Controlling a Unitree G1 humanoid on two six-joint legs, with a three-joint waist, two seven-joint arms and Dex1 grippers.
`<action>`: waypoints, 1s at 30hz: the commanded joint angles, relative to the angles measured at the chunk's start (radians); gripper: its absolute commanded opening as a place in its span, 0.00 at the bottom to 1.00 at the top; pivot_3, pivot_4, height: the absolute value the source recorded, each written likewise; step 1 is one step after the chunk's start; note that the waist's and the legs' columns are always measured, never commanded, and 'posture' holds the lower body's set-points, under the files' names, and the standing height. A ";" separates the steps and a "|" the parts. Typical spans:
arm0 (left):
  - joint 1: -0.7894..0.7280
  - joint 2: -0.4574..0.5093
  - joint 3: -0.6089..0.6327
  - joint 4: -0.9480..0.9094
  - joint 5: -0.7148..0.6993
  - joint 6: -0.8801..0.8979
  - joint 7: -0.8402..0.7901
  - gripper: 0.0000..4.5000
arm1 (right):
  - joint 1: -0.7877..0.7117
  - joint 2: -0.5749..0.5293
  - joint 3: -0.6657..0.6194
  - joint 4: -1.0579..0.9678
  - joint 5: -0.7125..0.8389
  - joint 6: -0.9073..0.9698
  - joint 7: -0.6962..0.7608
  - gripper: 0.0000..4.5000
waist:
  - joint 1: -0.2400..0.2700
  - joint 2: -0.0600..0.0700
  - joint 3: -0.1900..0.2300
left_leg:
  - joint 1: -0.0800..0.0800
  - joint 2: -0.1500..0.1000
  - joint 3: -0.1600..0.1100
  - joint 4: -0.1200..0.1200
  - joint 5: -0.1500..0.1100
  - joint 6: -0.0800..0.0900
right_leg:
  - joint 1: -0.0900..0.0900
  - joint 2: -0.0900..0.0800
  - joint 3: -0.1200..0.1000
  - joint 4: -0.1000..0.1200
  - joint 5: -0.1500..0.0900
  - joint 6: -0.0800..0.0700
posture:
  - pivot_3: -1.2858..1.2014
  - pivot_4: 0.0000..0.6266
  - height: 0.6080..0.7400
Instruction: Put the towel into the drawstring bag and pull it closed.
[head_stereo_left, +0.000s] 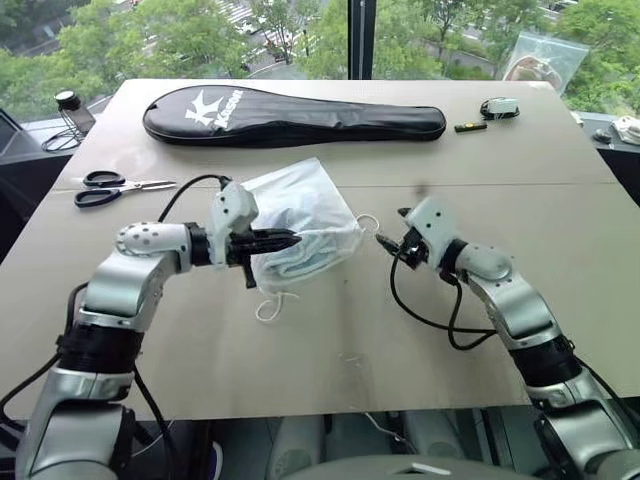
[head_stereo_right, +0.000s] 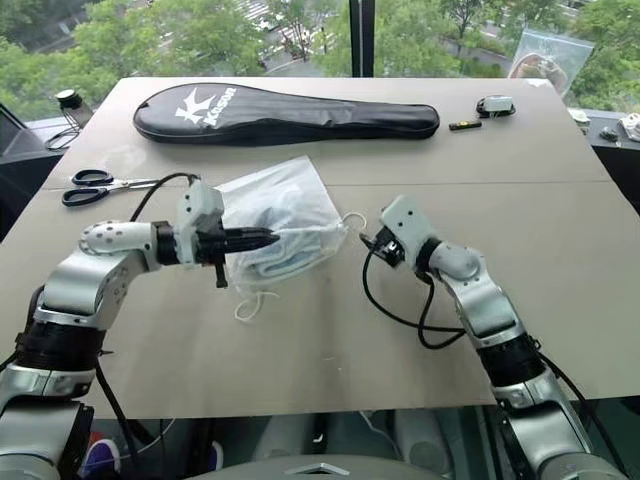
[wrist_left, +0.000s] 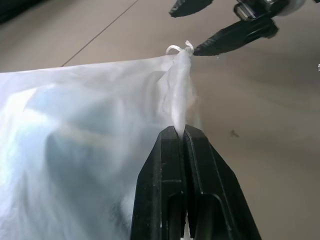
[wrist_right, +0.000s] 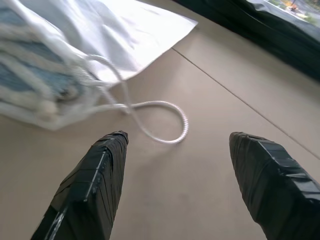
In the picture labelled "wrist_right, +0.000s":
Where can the blue and white towel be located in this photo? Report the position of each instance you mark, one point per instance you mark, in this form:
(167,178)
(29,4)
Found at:
(27,75)

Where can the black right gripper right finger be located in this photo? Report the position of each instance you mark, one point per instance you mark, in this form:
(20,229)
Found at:
(275,187)

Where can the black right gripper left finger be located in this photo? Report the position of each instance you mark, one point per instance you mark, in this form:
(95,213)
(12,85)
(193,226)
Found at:
(87,192)

